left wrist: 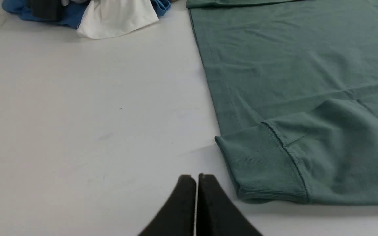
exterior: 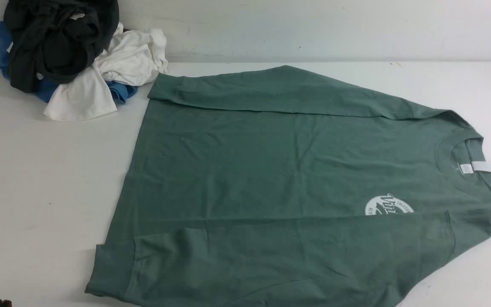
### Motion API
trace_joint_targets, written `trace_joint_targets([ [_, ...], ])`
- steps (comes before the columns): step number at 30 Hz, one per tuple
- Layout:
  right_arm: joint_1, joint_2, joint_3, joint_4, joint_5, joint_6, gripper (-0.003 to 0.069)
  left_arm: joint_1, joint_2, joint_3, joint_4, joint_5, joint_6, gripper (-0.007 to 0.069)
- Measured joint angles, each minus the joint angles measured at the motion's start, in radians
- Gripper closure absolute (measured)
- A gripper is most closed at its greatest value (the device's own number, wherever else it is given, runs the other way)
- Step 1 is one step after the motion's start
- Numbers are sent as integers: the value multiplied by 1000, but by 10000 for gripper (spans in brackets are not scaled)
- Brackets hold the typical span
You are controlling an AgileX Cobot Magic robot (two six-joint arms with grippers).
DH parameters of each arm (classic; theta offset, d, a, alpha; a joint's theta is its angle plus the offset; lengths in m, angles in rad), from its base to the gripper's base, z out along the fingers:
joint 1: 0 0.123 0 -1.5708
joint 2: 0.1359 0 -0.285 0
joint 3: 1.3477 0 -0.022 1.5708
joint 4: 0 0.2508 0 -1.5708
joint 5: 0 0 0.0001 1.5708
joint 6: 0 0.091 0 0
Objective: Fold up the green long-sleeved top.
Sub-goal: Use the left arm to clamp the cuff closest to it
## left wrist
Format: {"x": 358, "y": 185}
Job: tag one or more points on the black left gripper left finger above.
{"x": 176, "y": 217}

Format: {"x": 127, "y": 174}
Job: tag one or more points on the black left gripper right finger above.
{"x": 216, "y": 214}

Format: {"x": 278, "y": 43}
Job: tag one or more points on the green long-sleeve top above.
{"x": 294, "y": 85}

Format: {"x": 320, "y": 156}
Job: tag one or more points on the white garment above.
{"x": 113, "y": 18}

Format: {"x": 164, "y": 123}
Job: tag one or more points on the blue garment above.
{"x": 72, "y": 15}

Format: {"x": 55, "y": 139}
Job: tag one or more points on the black garment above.
{"x": 50, "y": 10}

